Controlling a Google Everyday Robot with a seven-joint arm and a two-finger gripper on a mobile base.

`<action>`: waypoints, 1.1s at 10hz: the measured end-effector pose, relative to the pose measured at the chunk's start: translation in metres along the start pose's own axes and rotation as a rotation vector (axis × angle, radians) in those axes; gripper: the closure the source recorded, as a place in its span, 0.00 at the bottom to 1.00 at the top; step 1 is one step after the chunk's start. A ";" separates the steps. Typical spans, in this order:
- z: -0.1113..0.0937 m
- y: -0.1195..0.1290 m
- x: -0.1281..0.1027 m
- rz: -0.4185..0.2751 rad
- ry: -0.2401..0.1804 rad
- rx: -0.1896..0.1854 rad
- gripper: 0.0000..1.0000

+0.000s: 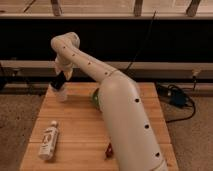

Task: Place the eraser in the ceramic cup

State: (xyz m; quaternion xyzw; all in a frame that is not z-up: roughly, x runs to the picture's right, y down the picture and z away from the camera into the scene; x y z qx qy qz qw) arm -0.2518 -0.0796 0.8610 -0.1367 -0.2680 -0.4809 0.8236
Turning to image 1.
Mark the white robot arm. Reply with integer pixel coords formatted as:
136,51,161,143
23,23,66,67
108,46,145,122
51,32,168,171

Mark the white ceramic cup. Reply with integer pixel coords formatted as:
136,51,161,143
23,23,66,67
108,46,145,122
51,85,68,102

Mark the red eraser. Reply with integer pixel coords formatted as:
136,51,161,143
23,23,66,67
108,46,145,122
105,144,113,159

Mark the green round object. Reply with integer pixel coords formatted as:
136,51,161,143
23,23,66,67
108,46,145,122
92,88,100,110

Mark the white plastic bottle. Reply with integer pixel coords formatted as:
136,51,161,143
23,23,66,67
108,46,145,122
38,121,59,161

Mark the black power adapter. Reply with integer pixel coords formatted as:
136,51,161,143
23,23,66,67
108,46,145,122
157,85,187,108

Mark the black cable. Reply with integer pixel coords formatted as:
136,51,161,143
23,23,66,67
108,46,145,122
165,83,197,124

